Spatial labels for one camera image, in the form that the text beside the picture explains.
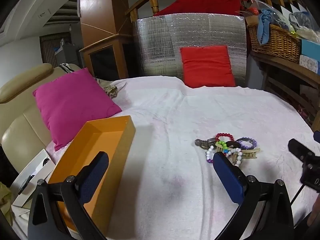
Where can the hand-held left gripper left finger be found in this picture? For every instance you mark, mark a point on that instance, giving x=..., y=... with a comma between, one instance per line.
x=93, y=177

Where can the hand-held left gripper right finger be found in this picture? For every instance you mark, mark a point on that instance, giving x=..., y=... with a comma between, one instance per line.
x=228, y=180

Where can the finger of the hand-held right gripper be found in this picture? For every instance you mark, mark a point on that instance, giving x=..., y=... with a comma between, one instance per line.
x=297, y=148

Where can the orange cardboard box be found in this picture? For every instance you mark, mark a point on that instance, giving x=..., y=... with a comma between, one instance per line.
x=100, y=140

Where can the person's right hand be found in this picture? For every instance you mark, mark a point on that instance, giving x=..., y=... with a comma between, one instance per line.
x=314, y=217

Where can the beige hair claw clip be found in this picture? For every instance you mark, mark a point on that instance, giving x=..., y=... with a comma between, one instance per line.
x=250, y=154

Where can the white carton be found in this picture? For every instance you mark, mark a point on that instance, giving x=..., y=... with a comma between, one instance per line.
x=37, y=165

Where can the pink pillow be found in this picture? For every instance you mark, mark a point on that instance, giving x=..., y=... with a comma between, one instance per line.
x=75, y=105

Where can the wooden shelf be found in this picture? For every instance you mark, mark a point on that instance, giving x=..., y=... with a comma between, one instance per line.
x=287, y=67

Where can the beige leather headboard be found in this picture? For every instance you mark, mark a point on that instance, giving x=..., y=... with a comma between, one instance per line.
x=22, y=135

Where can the white patterned box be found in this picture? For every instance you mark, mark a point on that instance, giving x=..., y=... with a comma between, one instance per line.
x=308, y=63

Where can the camouflage cloth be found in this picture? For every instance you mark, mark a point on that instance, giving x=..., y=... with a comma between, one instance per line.
x=110, y=90

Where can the yellow-green cloth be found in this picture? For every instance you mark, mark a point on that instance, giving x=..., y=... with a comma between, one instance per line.
x=5, y=200

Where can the teal box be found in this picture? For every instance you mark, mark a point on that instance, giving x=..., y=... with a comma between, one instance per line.
x=311, y=47

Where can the wicker basket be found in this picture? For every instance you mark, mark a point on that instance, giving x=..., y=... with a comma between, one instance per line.
x=275, y=42

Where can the striped cloth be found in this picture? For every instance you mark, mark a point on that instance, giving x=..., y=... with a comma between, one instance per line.
x=65, y=67

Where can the red pillow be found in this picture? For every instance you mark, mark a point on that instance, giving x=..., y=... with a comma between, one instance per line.
x=207, y=67

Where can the blue cloth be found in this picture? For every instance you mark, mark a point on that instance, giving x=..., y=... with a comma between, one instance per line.
x=265, y=27

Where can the wooden glass-door cabinet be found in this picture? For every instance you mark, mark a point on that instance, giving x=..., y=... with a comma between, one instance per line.
x=125, y=55

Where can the grey cabinet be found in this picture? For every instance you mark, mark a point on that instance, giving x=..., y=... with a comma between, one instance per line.
x=71, y=52

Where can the clear plastic bag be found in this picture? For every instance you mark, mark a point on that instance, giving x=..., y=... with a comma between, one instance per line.
x=280, y=12

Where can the brown blind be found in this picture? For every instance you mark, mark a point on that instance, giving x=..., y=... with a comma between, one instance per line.
x=47, y=47

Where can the silver foil insulation sheet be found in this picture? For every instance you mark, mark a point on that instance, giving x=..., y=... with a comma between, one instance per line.
x=162, y=42

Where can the tall wooden pillar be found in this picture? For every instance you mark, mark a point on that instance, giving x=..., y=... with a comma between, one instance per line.
x=100, y=12

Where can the white air conditioner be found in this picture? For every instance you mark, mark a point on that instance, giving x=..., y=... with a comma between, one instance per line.
x=60, y=12

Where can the large red cloth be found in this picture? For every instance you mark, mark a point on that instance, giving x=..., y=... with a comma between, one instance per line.
x=205, y=2

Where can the wooden railing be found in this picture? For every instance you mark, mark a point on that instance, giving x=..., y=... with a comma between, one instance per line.
x=140, y=6

